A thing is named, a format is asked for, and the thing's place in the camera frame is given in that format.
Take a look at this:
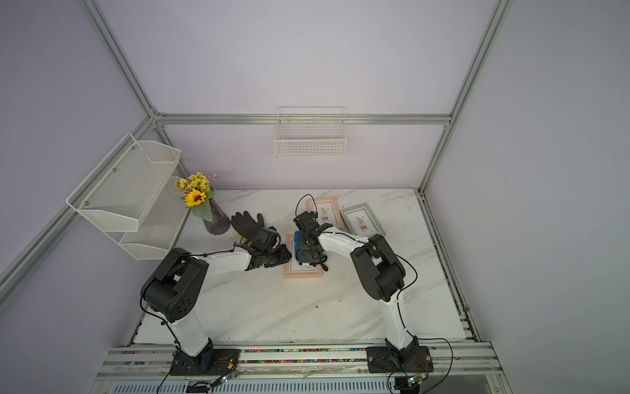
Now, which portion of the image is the pink picture frame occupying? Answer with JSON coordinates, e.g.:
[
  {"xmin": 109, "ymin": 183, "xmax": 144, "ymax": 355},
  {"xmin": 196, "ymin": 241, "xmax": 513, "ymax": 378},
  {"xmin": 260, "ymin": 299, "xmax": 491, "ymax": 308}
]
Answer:
[
  {"xmin": 307, "ymin": 196, "xmax": 346, "ymax": 231},
  {"xmin": 284, "ymin": 235, "xmax": 323, "ymax": 279}
]

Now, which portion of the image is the blue microfibre cloth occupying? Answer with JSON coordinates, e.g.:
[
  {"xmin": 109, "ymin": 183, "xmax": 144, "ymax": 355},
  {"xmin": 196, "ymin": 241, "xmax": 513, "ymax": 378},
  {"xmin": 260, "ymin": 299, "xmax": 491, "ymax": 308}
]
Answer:
[{"xmin": 293, "ymin": 231, "xmax": 302, "ymax": 265}]

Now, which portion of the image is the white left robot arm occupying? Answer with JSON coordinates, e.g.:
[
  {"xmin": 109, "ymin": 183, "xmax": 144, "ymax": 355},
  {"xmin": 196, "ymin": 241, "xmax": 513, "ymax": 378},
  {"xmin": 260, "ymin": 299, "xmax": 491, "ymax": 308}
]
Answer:
[{"xmin": 139, "ymin": 228, "xmax": 292, "ymax": 374}]

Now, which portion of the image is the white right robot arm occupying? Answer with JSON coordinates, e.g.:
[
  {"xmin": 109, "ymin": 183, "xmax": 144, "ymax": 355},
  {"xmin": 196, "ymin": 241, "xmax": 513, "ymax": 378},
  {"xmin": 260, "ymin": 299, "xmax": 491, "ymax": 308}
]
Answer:
[{"xmin": 294, "ymin": 212, "xmax": 419, "ymax": 365}]

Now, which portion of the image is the black yellow work glove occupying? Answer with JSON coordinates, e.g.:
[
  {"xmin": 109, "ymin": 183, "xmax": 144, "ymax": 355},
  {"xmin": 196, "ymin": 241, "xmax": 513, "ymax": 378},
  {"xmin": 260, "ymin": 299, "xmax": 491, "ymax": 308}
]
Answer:
[{"xmin": 231, "ymin": 211, "xmax": 267, "ymax": 243}]

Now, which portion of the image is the dark glass vase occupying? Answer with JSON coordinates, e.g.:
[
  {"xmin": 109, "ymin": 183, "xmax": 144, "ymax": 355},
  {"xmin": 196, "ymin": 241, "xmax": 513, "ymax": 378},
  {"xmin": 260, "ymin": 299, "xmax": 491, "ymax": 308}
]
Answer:
[{"xmin": 203, "ymin": 200, "xmax": 231, "ymax": 236}]

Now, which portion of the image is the sunflower bouquet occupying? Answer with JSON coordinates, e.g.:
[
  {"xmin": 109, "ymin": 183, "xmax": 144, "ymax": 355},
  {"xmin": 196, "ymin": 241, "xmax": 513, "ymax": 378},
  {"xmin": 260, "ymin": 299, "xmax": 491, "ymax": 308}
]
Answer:
[{"xmin": 173, "ymin": 172, "xmax": 216, "ymax": 222}]

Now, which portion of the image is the green picture frame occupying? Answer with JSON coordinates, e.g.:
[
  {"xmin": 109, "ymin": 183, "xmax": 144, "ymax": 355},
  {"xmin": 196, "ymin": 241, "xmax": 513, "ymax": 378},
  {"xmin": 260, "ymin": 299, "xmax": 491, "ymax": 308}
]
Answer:
[{"xmin": 341, "ymin": 203, "xmax": 387, "ymax": 237}]

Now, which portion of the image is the white wire wall basket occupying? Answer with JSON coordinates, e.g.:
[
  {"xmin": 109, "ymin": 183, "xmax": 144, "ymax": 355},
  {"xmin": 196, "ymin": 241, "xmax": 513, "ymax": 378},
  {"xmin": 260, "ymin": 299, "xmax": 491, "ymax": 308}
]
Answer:
[{"xmin": 273, "ymin": 106, "xmax": 347, "ymax": 159}]

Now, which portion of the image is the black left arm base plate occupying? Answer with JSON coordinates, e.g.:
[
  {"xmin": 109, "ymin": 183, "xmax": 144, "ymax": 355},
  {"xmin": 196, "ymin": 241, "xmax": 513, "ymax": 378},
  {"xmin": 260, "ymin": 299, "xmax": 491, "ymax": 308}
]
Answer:
[{"xmin": 170, "ymin": 341, "xmax": 241, "ymax": 377}]

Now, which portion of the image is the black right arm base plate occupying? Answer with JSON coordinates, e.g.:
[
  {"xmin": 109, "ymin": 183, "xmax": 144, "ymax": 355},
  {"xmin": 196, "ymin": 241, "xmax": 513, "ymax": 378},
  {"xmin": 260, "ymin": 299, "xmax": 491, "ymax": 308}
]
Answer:
[{"xmin": 366, "ymin": 336, "xmax": 434, "ymax": 374}]

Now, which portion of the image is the white mesh wall shelf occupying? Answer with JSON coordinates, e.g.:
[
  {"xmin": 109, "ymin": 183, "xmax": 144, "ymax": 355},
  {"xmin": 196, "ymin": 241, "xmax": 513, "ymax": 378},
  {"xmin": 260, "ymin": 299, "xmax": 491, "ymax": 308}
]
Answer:
[{"xmin": 67, "ymin": 134, "xmax": 188, "ymax": 260}]

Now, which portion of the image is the aluminium enclosure frame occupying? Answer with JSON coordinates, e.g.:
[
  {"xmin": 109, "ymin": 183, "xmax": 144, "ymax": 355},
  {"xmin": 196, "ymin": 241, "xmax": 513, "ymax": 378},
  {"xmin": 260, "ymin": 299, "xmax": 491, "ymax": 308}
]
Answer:
[{"xmin": 0, "ymin": 0, "xmax": 515, "ymax": 341}]

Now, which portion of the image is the aluminium front rail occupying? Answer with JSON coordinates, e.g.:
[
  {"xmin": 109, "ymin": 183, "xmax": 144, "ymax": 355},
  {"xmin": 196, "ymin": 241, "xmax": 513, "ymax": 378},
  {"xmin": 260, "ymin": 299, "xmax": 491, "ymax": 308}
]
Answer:
[{"xmin": 90, "ymin": 340, "xmax": 513, "ymax": 393}]

